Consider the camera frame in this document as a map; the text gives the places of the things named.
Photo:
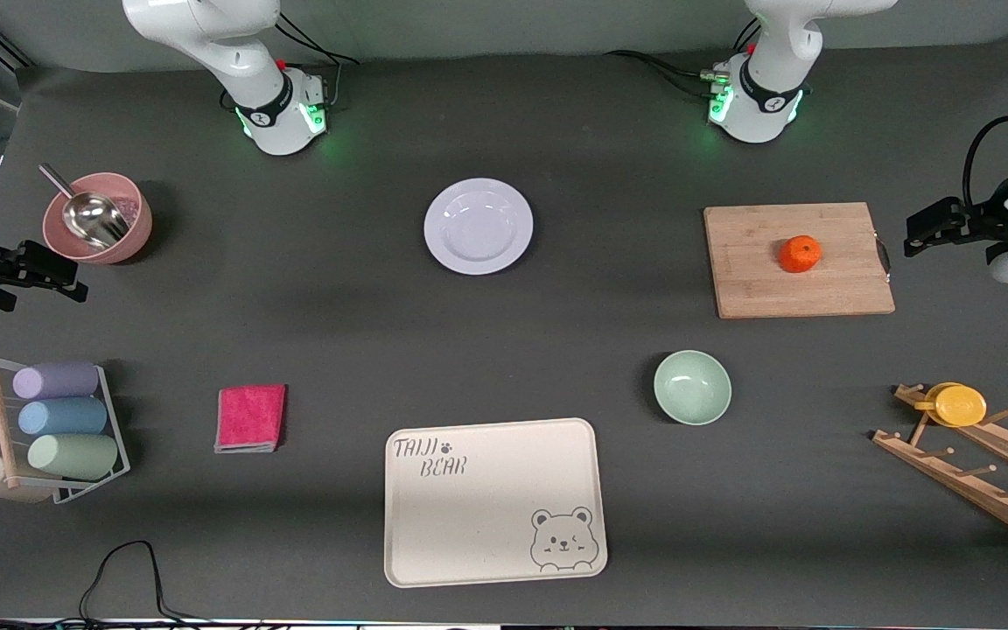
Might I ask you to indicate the aluminium frame rail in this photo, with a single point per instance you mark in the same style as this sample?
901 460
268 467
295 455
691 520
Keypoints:
5 44

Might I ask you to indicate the pink folded cloth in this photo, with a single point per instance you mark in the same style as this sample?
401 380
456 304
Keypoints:
250 418

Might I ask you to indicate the wooden peg drying rack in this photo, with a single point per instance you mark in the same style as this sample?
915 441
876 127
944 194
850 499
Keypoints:
968 490

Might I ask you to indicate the orange fruit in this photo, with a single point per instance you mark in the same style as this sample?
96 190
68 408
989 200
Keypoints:
800 254

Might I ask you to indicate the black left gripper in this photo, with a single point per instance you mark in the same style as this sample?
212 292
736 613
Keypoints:
983 222

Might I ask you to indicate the wooden cutting board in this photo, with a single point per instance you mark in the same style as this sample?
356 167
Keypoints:
758 280

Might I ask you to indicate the purple cup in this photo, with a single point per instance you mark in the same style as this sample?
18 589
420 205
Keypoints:
56 381

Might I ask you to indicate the cream bear print tray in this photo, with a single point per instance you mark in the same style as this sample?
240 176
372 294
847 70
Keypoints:
486 516

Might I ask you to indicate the blue cup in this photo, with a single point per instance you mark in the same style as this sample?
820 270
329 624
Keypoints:
62 417

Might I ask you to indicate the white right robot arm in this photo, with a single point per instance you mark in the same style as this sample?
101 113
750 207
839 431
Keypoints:
206 35

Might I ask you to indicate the pink bowl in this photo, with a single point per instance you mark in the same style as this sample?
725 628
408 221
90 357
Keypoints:
132 232

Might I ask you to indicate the green cup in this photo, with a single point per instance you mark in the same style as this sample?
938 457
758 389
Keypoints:
73 456

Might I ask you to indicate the yellow mug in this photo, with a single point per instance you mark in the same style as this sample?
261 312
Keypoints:
959 407

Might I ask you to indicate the white round plate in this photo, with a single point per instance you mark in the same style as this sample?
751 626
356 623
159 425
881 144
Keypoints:
478 226

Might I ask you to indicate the metal scoop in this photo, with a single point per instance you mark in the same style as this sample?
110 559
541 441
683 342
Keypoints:
93 219

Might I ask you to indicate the pale green bowl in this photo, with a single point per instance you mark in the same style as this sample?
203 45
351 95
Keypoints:
692 388

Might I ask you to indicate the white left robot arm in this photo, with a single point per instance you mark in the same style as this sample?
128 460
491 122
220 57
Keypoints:
775 52

